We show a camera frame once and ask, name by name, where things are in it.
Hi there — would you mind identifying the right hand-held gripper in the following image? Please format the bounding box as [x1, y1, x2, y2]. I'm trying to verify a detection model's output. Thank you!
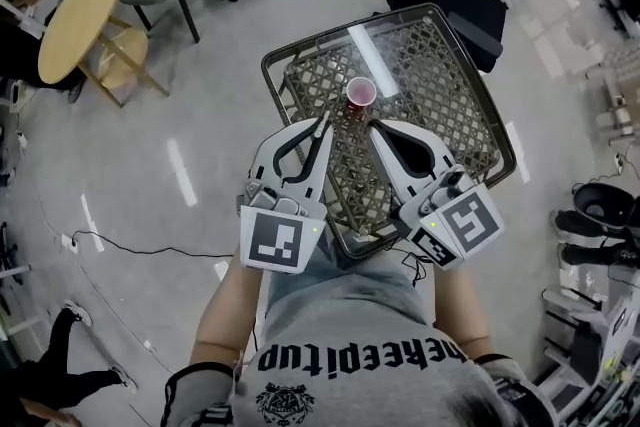
[368, 118, 505, 272]

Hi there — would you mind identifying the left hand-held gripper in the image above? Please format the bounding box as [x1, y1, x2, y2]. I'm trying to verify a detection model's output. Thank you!
[236, 118, 335, 276]

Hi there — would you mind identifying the red plastic cup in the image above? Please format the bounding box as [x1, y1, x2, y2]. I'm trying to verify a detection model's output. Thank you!
[346, 76, 378, 110]

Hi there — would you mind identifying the person's left forearm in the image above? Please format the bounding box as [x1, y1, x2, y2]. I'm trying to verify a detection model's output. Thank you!
[188, 259, 266, 374]

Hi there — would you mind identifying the person's right forearm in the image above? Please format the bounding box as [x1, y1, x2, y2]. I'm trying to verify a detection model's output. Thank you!
[432, 259, 494, 361]

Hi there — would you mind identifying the wicker table with glass top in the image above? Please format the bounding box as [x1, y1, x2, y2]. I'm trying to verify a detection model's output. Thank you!
[259, 2, 519, 261]

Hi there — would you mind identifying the grey printed t-shirt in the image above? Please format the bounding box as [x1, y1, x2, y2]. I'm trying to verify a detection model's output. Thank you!
[162, 284, 560, 427]

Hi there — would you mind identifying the table with patterned cloth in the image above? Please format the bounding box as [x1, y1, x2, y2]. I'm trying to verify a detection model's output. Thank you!
[582, 34, 640, 146]

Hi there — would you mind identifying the white metal rack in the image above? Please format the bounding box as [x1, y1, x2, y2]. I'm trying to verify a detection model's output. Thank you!
[537, 284, 640, 427]

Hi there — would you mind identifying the round wooden table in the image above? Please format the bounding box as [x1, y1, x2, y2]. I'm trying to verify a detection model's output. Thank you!
[37, 0, 171, 110]

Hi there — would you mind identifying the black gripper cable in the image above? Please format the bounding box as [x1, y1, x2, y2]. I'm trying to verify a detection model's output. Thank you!
[402, 250, 427, 287]

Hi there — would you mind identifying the black floor cable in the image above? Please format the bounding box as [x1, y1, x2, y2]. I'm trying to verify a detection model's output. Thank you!
[71, 228, 236, 261]

